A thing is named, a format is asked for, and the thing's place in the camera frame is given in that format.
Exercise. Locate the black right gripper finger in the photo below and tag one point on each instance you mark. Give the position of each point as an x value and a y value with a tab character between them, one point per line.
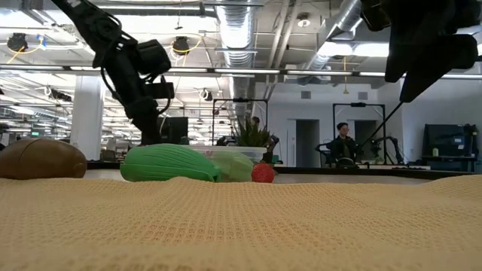
401	56
440	60

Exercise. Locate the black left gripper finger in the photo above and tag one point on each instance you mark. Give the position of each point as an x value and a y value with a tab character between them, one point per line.
148	128

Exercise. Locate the light green toy leaf vegetable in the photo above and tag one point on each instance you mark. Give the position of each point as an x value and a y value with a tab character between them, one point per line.
235	165

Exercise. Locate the brown toy kiwi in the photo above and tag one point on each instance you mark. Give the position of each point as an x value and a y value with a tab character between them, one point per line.
41	160

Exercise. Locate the red toy strawberry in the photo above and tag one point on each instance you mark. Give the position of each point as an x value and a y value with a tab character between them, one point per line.
263	173

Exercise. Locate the black background robot arm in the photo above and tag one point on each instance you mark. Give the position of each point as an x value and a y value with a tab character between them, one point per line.
391	145

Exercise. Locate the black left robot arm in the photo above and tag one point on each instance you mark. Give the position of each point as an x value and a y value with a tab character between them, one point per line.
86	22

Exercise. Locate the clear plastic tupperware container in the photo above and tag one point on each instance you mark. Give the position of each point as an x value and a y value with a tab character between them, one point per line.
248	150

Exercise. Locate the green ribbed toy vegetable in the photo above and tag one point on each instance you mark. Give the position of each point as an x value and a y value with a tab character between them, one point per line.
165	163

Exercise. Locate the white building column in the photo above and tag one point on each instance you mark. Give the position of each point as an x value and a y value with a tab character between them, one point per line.
86	116

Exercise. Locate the black ceiling device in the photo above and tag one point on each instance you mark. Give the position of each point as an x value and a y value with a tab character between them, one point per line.
17	41
181	45

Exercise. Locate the black equipment cabinet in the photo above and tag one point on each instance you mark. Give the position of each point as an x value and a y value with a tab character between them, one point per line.
448	143

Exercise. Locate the small green bottle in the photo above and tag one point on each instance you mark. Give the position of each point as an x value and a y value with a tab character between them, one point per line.
435	152

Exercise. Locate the potted green succulent plant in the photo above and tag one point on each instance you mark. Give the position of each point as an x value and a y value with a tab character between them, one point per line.
250	135

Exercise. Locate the round ceiling lamp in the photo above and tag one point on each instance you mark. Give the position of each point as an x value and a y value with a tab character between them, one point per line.
303	20

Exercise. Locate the person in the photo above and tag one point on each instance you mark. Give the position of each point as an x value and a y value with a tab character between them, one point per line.
342	145
257	121

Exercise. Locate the orange waffle cloth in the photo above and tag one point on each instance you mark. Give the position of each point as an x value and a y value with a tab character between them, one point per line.
241	226

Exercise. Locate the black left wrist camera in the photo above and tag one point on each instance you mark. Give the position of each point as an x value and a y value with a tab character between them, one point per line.
154	56

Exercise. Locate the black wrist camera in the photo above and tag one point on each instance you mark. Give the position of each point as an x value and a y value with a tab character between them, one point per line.
154	56
374	15

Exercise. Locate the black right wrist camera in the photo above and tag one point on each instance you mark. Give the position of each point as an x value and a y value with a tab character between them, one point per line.
374	15

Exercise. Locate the black background station frame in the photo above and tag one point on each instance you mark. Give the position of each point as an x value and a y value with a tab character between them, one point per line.
357	104
241	100

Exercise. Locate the slanted silver ceiling duct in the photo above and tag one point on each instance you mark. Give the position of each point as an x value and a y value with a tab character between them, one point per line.
346	19

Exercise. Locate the long ceiling light rail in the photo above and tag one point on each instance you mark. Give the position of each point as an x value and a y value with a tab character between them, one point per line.
320	72

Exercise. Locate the wide silver ceiling duct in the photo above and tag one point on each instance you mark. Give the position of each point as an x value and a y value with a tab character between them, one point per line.
237	37

